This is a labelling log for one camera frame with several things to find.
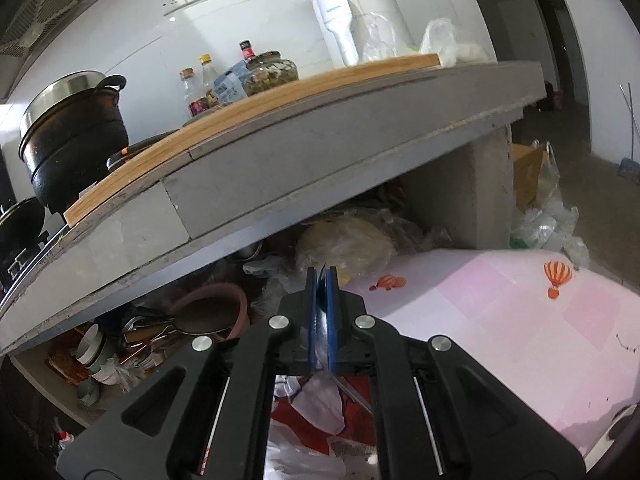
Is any white kitchen appliance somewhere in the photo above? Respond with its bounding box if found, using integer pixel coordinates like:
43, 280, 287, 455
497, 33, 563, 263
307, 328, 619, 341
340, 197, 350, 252
311, 0, 416, 68

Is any round metal pan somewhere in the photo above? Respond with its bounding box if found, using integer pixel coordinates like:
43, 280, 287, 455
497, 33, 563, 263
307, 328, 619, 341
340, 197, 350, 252
125, 302, 238, 343

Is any yellow filled plastic bag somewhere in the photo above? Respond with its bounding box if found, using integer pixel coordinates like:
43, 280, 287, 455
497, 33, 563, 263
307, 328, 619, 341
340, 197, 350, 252
295, 215, 401, 286

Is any wooden cutting board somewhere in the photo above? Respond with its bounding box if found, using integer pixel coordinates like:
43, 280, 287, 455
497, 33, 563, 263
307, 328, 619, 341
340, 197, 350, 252
64, 52, 442, 226

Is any stack of bowls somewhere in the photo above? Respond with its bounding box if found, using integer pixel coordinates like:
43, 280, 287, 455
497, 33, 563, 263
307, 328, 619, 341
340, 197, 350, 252
75, 322, 121, 386

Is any grey concrete kitchen counter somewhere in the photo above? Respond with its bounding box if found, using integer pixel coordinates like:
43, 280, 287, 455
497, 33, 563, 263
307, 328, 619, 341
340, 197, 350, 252
0, 60, 547, 356

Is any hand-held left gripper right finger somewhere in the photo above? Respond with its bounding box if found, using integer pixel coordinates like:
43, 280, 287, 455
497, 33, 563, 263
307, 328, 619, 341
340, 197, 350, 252
327, 266, 586, 480

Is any pile of plastic bags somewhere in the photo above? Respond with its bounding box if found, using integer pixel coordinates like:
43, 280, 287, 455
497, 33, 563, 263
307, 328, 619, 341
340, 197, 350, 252
510, 140, 591, 268

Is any yellow cap bottle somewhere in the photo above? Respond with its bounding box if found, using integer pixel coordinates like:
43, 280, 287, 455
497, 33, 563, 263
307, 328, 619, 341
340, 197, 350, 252
199, 55, 221, 110

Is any pink plastic basin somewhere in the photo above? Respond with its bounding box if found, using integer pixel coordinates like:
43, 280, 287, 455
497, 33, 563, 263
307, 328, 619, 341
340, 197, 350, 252
167, 282, 251, 343

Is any grey range hood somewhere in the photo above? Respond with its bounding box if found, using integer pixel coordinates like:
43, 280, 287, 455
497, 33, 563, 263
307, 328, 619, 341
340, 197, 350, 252
0, 0, 148, 103

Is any gas stove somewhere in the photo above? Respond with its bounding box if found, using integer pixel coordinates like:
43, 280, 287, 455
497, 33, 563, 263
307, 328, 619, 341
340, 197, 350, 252
0, 225, 68, 306

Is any steel pot lid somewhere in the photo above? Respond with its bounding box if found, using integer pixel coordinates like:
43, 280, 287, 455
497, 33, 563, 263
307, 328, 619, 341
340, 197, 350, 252
20, 71, 108, 138

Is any cardboard box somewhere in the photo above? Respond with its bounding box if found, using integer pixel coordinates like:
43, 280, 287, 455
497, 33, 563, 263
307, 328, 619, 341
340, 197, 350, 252
511, 142, 551, 213

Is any red white printed bag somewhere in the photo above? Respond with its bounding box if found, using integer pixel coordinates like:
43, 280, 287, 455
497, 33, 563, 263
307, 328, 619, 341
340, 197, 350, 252
200, 372, 381, 480

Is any clear plastic bag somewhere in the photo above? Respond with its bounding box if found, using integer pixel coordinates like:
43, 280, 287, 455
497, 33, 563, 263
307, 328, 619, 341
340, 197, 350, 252
360, 10, 417, 63

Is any cork top bottle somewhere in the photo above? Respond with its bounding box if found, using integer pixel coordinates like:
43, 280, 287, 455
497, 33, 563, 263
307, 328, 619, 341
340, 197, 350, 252
179, 68, 208, 120

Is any black cooking pot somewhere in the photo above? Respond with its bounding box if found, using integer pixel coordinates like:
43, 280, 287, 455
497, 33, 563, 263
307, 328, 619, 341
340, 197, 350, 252
19, 75, 130, 213

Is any black frying pan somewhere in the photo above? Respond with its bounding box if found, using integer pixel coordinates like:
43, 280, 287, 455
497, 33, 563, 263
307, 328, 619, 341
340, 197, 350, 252
0, 197, 47, 281

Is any white plastic bag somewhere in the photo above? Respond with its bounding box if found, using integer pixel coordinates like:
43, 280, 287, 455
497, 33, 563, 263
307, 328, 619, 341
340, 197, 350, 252
420, 17, 490, 67

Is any blue packet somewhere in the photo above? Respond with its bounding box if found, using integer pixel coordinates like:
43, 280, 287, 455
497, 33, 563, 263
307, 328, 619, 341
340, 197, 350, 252
214, 62, 248, 107

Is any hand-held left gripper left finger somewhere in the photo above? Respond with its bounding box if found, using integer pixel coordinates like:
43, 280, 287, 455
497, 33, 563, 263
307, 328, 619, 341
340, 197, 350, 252
57, 267, 321, 480

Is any pink balloon print table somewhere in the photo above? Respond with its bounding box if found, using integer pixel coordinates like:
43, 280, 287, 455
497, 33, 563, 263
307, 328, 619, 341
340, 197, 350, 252
265, 249, 640, 480

